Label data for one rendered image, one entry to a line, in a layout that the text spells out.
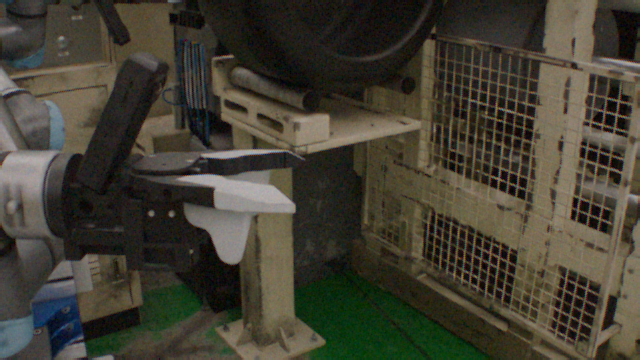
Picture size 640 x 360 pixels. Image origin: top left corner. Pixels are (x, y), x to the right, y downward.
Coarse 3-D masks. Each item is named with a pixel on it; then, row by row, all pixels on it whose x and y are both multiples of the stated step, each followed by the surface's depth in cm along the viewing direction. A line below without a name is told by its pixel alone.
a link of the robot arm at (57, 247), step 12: (0, 96) 63; (0, 108) 62; (0, 120) 62; (12, 120) 63; (0, 132) 61; (12, 132) 63; (0, 144) 61; (12, 144) 62; (24, 144) 64; (48, 240) 62; (60, 240) 65; (60, 252) 65
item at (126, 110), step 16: (128, 64) 47; (144, 64) 47; (160, 64) 49; (128, 80) 47; (144, 80) 47; (160, 80) 49; (112, 96) 48; (128, 96) 48; (144, 96) 48; (112, 112) 48; (128, 112) 48; (144, 112) 51; (96, 128) 48; (112, 128) 48; (128, 128) 48; (96, 144) 49; (112, 144) 48; (128, 144) 51; (96, 160) 49; (112, 160) 49; (80, 176) 49; (96, 176) 49; (112, 176) 51
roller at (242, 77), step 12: (240, 72) 160; (252, 72) 157; (240, 84) 160; (252, 84) 154; (264, 84) 150; (276, 84) 146; (288, 84) 144; (276, 96) 146; (288, 96) 142; (300, 96) 138; (312, 96) 138; (312, 108) 138
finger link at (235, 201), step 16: (192, 176) 47; (208, 176) 47; (224, 192) 44; (240, 192) 44; (256, 192) 44; (272, 192) 44; (192, 208) 47; (208, 208) 46; (224, 208) 44; (240, 208) 44; (256, 208) 44; (272, 208) 43; (288, 208) 43; (192, 224) 47; (208, 224) 46; (224, 224) 46; (240, 224) 45; (224, 240) 46; (240, 240) 45; (224, 256) 46; (240, 256) 45
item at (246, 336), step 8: (296, 320) 214; (248, 328) 203; (280, 328) 201; (240, 336) 203; (248, 336) 204; (280, 336) 202; (240, 344) 203; (280, 344) 203; (288, 344) 200; (288, 352) 200
